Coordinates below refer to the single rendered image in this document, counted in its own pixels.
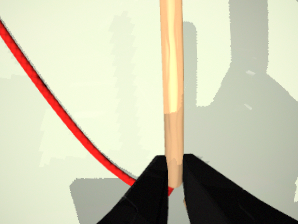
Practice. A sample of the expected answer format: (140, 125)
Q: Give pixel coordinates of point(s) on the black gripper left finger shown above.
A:
(146, 201)

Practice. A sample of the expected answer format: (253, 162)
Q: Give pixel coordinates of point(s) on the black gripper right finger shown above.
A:
(211, 198)

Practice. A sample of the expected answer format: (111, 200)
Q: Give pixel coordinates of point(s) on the thin wooden stick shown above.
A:
(172, 36)

